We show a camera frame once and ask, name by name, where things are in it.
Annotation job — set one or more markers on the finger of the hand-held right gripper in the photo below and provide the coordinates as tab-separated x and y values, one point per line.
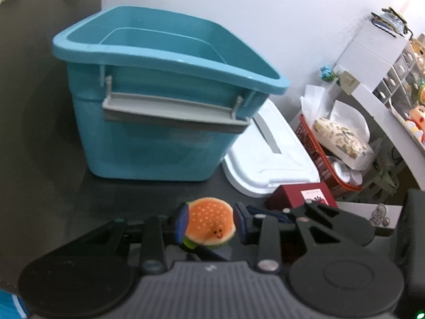
332	219

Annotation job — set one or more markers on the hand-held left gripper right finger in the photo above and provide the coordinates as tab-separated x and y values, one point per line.
243	222

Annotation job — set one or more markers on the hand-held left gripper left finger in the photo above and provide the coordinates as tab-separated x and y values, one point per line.
181	222

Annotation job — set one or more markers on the smiling burger plush toy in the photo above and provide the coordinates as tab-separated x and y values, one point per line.
209	219

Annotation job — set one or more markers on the dark red gift box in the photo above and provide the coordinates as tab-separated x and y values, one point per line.
289	196

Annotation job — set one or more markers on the white bin lid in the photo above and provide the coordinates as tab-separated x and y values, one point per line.
265	159

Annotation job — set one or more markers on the teal plastic storage bin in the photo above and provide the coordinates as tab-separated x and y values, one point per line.
149	153

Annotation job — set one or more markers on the dark grey desktop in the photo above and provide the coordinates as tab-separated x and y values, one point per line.
33	139

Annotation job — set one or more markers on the cartoon sticker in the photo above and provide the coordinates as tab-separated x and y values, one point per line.
378	214

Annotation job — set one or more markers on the white round jar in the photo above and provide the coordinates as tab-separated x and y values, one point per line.
345	172

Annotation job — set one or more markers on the black desk mat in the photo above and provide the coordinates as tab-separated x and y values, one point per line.
132	199

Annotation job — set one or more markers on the red plastic basket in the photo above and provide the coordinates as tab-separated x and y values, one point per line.
320	162

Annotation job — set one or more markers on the patterned tissue pack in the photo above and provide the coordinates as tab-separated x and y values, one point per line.
345	139

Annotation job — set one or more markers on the boy doll in red shirt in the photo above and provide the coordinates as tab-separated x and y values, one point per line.
419	123

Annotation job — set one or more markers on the grey drawer organiser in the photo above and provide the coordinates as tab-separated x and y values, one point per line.
372	50

